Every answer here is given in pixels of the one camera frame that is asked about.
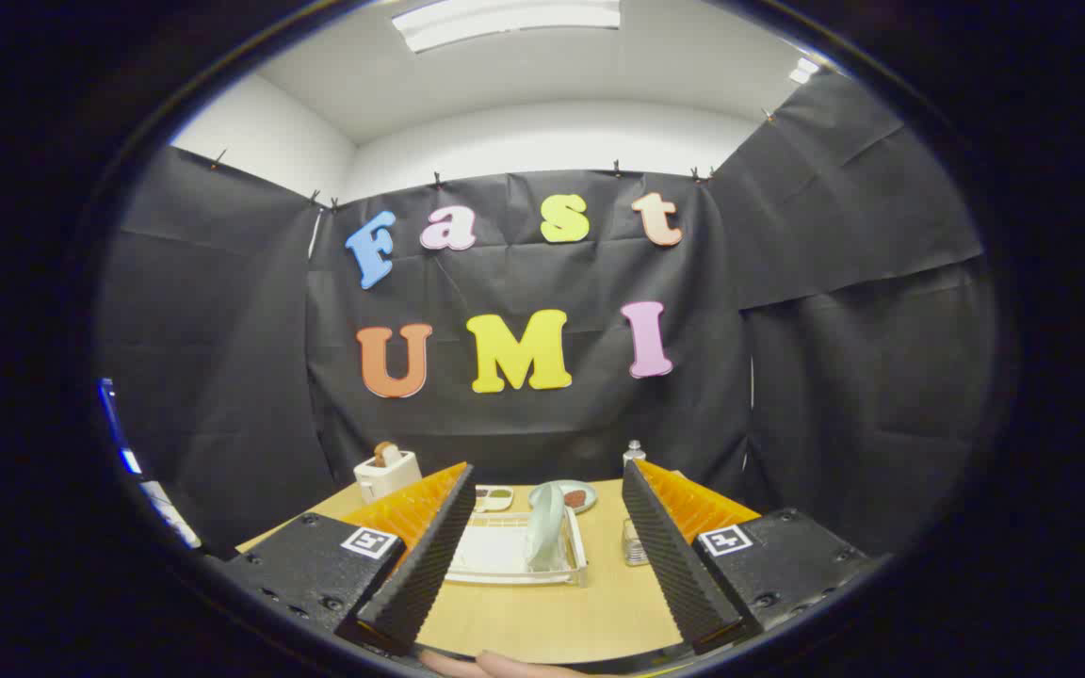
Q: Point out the white paper sheet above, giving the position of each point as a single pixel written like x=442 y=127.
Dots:
x=166 y=508

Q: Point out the small ceiling light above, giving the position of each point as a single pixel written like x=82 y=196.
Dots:
x=804 y=71

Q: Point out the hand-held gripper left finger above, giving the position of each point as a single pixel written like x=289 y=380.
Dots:
x=429 y=574

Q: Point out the green and white bottle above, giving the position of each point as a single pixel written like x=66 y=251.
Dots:
x=634 y=457

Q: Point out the small green plate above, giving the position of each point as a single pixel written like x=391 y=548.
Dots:
x=590 y=505

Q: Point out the brown bread slice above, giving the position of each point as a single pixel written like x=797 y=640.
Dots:
x=386 y=454

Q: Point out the black backdrop cloth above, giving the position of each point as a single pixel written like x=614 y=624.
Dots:
x=222 y=330

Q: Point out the long ceiling light panel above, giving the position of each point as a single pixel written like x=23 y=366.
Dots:
x=505 y=19

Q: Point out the computer monitor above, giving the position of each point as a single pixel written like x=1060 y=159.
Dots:
x=128 y=461

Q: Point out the white toaster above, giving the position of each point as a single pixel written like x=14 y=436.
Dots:
x=382 y=478

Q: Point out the brown meat patty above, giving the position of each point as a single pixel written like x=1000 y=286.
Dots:
x=575 y=498

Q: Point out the large pale green plate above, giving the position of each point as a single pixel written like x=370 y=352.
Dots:
x=547 y=527

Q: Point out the white divided condiment dish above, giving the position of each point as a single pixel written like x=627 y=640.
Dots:
x=495 y=504

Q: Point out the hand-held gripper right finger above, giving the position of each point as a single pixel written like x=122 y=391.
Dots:
x=674 y=565

